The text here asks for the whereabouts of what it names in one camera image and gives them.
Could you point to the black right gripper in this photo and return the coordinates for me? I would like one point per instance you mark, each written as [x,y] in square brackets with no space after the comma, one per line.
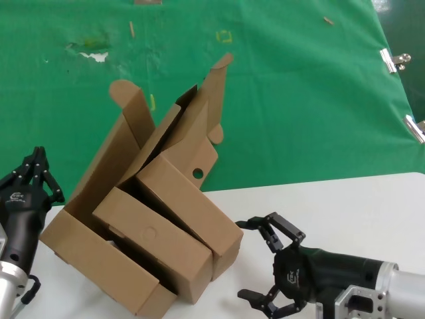
[305,276]

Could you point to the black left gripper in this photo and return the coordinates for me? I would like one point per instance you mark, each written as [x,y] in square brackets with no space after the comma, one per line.
[23,219]

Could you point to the cardboard box with holed lid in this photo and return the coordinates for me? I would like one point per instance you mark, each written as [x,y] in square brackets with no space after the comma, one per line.
[186,206]

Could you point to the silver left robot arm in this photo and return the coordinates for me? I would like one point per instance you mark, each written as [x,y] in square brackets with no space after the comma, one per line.
[10,285]

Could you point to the large open cardboard box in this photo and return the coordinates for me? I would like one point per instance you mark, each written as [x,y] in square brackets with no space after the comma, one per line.
[99,266]

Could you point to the green table cloth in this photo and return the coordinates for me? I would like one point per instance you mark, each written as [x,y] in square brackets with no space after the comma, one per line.
[299,116]

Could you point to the thin wooden stick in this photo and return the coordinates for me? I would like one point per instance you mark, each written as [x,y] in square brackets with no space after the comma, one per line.
[131,29]

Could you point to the silver binder clip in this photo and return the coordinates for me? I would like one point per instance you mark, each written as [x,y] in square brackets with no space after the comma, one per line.
[388,61]
[413,128]

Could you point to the pale flat strip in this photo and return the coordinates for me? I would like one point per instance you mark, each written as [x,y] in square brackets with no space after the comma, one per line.
[147,1]

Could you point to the small wooden chip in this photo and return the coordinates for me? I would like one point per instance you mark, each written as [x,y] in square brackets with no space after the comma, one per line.
[328,21]

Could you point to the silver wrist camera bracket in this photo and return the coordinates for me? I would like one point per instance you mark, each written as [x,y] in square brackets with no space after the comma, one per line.
[352,299]

